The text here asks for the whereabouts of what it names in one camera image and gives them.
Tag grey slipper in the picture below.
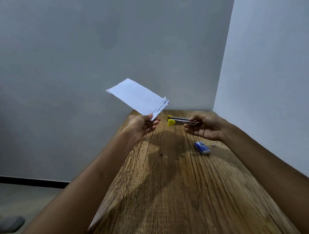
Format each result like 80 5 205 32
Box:
0 216 26 233

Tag yellow and silver stapler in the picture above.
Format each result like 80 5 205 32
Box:
168 115 201 126

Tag person's right hand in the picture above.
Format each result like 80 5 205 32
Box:
184 113 233 142

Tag person's left hand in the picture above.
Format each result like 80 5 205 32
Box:
122 114 161 143

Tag white printed paper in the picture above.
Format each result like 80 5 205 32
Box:
106 78 170 121

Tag person's right forearm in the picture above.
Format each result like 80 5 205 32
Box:
218 123 309 234

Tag blue and white staple box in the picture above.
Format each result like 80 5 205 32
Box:
195 141 211 155

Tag person's left forearm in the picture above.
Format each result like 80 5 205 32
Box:
22 129 143 234

